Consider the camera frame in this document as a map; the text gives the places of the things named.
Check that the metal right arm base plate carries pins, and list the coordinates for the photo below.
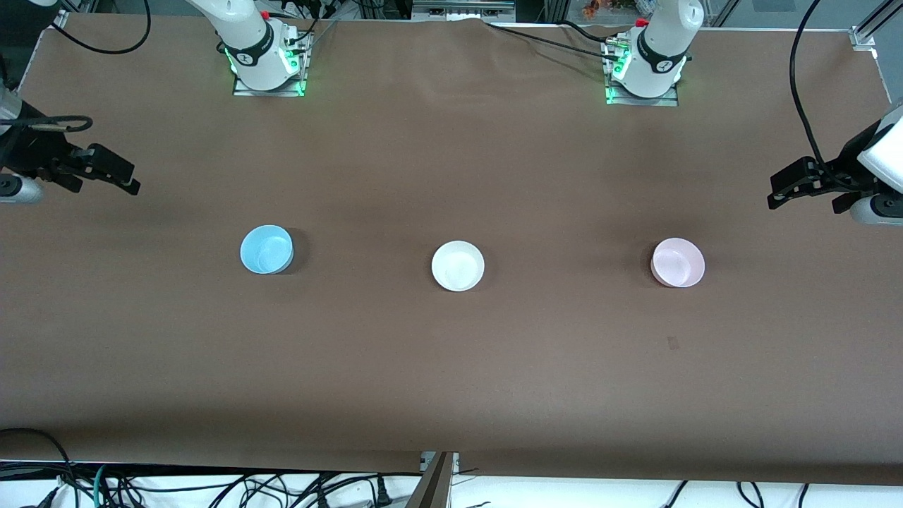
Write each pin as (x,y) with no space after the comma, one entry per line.
(282,92)

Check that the pink plastic bowl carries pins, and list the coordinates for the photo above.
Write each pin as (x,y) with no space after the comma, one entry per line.
(677,261)

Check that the white plastic bowl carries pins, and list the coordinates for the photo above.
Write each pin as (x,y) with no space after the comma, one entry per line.
(458,264)

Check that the black power plug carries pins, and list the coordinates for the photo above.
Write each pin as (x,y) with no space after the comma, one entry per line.
(382,492)

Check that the brown paper table cover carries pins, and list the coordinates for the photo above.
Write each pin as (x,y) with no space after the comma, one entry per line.
(451,388)

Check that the blue plastic bowl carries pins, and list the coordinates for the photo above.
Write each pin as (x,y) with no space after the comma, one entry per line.
(267,248)

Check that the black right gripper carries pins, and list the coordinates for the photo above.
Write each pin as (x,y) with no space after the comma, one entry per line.
(34,154)

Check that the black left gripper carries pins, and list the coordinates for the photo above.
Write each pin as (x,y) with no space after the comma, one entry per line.
(841,169)

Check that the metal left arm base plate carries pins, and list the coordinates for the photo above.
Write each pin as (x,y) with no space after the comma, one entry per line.
(667,101)

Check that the aluminium frame corner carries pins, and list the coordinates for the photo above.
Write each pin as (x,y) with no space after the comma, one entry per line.
(862,37)
(55,20)

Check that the aluminium profile post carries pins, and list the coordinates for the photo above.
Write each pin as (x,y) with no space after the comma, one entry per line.
(434,487)

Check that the orange background object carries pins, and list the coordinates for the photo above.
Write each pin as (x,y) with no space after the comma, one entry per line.
(596,8)

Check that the small metal bracket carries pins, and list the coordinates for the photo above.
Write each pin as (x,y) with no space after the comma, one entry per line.
(425,460)

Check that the grey rack device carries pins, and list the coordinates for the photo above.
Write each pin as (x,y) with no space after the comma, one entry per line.
(462,10)

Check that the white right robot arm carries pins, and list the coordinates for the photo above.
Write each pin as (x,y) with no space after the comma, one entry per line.
(247,42)

